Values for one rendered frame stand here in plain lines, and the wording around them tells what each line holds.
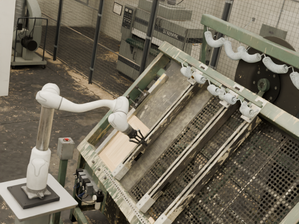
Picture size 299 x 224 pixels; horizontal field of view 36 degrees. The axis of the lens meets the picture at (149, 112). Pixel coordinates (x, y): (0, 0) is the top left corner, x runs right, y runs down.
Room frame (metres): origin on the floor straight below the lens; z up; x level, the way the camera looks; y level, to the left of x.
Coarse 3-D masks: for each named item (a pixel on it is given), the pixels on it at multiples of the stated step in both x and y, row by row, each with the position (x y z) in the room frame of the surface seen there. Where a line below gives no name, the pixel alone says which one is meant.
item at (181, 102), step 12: (192, 84) 3.61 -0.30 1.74; (180, 96) 3.60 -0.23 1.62; (192, 96) 3.61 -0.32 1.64; (168, 108) 3.56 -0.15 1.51; (180, 108) 3.56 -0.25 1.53; (168, 120) 3.51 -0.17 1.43; (156, 132) 3.46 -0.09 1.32; (144, 144) 3.41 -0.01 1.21; (132, 156) 3.36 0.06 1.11; (120, 168) 3.33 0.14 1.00
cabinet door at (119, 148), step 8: (136, 120) 3.75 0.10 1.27; (136, 128) 3.68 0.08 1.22; (144, 128) 3.62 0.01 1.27; (120, 136) 3.71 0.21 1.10; (128, 136) 3.65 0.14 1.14; (136, 136) 3.60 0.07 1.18; (112, 144) 3.68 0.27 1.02; (120, 144) 3.63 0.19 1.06; (128, 144) 3.58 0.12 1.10; (136, 144) 3.52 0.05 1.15; (104, 152) 3.66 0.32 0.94; (112, 152) 3.61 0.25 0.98; (120, 152) 3.55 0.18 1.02; (128, 152) 3.50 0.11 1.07; (104, 160) 3.58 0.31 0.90; (112, 160) 3.53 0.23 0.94; (120, 160) 3.48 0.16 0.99; (112, 168) 3.45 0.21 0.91
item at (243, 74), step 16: (240, 64) 3.96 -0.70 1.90; (256, 64) 3.80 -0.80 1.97; (288, 64) 3.51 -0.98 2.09; (240, 80) 3.91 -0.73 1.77; (256, 80) 3.74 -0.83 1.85; (272, 80) 3.59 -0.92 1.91; (288, 80) 3.47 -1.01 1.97; (272, 96) 3.55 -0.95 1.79; (288, 96) 3.43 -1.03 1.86; (288, 112) 3.39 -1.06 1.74
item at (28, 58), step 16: (16, 0) 8.58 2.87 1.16; (32, 0) 8.71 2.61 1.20; (16, 16) 8.57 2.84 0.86; (32, 16) 8.50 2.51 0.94; (16, 32) 7.98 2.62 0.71; (32, 32) 8.17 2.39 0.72; (16, 48) 8.25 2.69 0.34; (32, 48) 8.20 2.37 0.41; (16, 64) 7.99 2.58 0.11; (32, 64) 8.21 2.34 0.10
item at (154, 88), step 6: (162, 78) 3.96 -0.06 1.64; (150, 90) 3.93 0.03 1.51; (156, 90) 3.93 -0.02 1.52; (150, 96) 3.91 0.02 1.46; (144, 102) 3.88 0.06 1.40; (132, 108) 3.88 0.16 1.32; (138, 108) 3.85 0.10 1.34; (132, 114) 3.83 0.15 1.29; (114, 132) 3.76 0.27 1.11; (108, 138) 3.75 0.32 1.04; (102, 144) 3.73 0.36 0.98; (96, 150) 3.71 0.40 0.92; (102, 150) 3.70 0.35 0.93
